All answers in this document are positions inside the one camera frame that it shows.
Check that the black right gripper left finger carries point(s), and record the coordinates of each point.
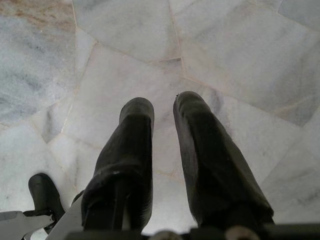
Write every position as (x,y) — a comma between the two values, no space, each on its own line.
(125,160)

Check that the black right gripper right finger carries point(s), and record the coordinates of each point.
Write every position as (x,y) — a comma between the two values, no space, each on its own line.
(212,160)

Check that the black robot foot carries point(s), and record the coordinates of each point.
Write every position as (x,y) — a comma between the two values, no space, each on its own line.
(43,192)

